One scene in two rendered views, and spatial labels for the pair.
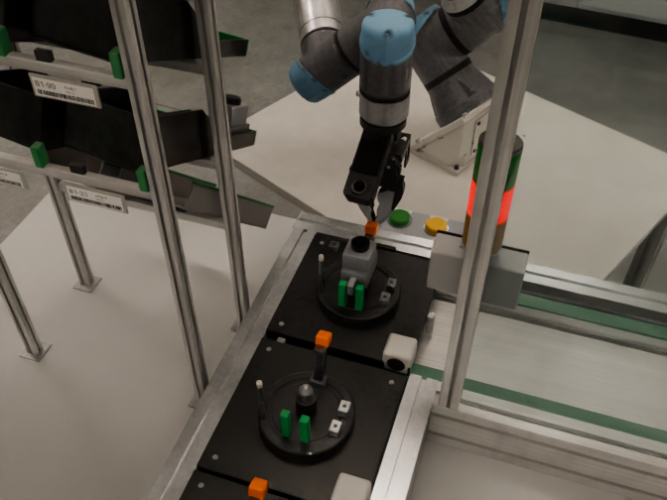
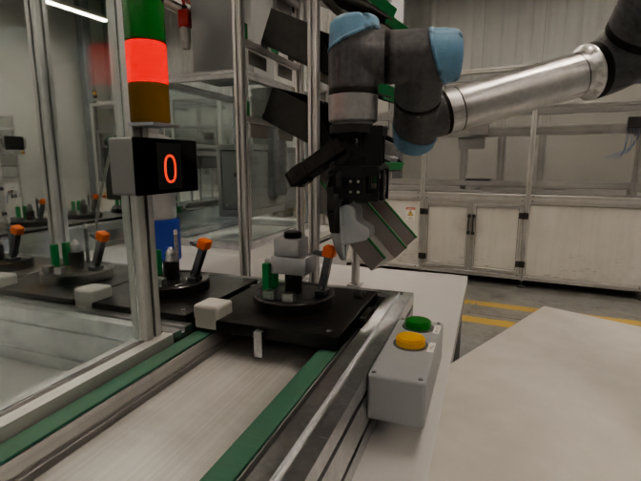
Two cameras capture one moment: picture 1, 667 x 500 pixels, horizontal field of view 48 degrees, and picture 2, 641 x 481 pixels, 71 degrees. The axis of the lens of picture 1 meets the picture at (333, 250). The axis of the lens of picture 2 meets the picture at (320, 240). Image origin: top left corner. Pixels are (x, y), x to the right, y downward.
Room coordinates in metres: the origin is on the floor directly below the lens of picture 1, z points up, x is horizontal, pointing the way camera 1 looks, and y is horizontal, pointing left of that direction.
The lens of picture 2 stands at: (0.93, -0.78, 1.21)
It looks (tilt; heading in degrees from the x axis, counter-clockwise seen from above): 10 degrees down; 92
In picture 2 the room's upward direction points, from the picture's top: straight up
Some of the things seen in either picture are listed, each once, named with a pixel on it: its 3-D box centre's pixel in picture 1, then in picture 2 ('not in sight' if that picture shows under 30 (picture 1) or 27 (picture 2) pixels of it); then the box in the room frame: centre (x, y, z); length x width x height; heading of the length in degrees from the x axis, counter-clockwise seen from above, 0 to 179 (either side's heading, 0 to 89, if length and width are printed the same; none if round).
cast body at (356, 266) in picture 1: (357, 261); (287, 251); (0.84, -0.04, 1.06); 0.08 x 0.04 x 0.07; 162
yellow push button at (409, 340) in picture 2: (436, 227); (410, 343); (1.03, -0.19, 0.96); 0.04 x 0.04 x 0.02
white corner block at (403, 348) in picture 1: (399, 353); (213, 314); (0.73, -0.10, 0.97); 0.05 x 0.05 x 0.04; 72
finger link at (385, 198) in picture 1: (388, 199); (351, 234); (0.95, -0.09, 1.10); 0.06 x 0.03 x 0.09; 162
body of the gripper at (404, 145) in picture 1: (382, 144); (357, 164); (0.96, -0.08, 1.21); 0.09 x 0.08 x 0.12; 162
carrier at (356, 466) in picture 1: (306, 402); (171, 266); (0.61, 0.04, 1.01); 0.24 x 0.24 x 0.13; 72
